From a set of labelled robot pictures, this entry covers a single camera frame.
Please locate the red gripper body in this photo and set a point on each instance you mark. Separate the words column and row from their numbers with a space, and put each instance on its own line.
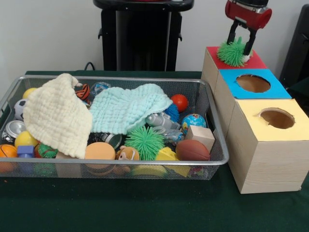
column 247, row 15

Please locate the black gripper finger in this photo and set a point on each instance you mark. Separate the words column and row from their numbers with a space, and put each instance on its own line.
column 250, row 42
column 232, row 32

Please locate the green spiky ball with eyes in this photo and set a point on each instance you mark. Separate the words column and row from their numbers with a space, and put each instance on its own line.
column 231, row 53

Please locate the clear mesh bin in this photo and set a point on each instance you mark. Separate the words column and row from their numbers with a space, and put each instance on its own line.
column 216, row 145

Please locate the wooden box with three holes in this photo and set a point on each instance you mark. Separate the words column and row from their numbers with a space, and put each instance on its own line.
column 270, row 164

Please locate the dark green side table cloth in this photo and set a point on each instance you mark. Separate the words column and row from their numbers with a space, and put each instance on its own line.
column 301, row 93

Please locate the red ball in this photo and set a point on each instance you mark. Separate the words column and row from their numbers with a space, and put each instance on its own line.
column 179, row 102

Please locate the blue globe ball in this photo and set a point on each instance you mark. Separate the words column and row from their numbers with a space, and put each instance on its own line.
column 194, row 122

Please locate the blue spiky ball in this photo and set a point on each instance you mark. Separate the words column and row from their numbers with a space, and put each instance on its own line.
column 173, row 113

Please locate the plain wooden block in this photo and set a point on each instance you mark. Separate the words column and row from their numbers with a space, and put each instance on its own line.
column 200, row 137

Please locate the brown toy football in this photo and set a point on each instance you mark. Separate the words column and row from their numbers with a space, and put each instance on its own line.
column 192, row 150

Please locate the mint green muslin cloth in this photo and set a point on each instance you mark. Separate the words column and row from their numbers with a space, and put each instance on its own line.
column 125, row 108

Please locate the plain green spiky ball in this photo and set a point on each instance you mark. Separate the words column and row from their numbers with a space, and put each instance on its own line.
column 145, row 142

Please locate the dark green tablecloth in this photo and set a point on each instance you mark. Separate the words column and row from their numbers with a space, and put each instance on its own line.
column 145, row 208

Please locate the cream muslin cloth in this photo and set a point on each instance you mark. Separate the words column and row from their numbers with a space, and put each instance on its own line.
column 55, row 116

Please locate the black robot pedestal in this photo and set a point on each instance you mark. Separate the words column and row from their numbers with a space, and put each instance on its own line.
column 140, row 38

